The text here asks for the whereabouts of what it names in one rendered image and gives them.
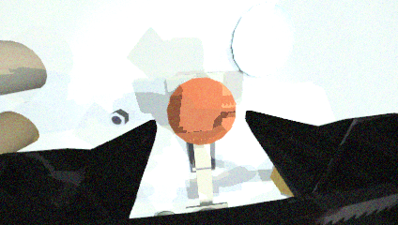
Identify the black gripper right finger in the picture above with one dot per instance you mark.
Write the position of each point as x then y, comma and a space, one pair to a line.
305, 154

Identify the grey hex nut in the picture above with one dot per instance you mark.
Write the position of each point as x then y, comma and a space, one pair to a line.
119, 118

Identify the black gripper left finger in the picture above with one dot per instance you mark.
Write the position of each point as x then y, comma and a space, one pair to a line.
108, 175

